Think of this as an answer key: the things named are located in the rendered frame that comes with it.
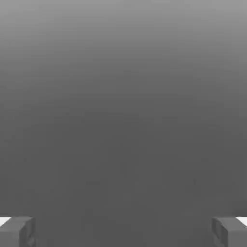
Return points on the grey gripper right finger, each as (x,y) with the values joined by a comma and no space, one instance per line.
(229,232)

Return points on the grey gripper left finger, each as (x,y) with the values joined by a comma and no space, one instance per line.
(17,231)

